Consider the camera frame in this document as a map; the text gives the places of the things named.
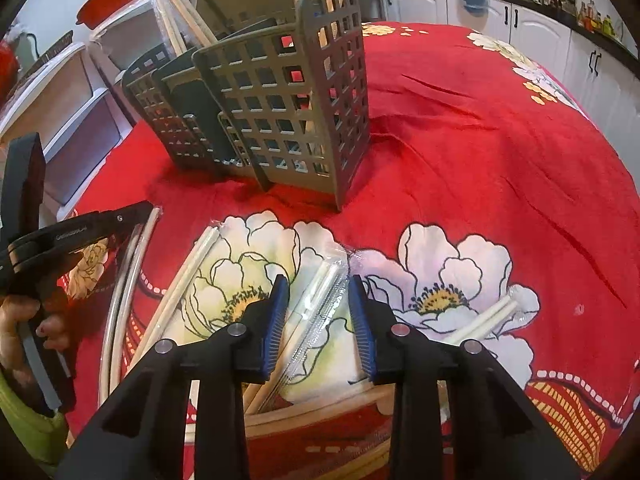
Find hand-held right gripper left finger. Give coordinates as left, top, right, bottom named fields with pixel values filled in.
left=55, top=275, right=292, bottom=480

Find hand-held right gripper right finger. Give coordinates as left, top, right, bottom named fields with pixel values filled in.
left=347, top=274, right=583, bottom=480

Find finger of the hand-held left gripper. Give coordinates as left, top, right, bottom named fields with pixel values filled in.
left=107, top=201, right=153, bottom=243

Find pile of pale chopsticks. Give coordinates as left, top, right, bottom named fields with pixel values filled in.
left=97, top=205, right=526, bottom=480

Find plastic chopstick pair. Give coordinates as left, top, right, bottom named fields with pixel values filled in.
left=150, top=0, right=218, bottom=58

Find grey plastic utensil holder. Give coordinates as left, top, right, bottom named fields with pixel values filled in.
left=121, top=0, right=371, bottom=211

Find person's left forearm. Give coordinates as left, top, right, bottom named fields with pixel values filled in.
left=0, top=365, right=68, bottom=461

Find person's left hand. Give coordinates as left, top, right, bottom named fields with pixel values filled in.
left=0, top=294, right=71, bottom=361

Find white plastic drawer unit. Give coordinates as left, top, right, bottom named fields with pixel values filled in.
left=92, top=0, right=171, bottom=73
left=0, top=42, right=126, bottom=221

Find brown cardboard tray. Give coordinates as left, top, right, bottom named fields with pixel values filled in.
left=30, top=30, right=76, bottom=68

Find red floral tablecloth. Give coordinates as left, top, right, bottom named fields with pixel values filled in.
left=57, top=20, right=640, bottom=480

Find white base cabinets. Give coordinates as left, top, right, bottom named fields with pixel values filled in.
left=380, top=0, right=640, bottom=131

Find row of seasoning bottles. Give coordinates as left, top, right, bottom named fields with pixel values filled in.
left=537, top=0, right=626, bottom=41

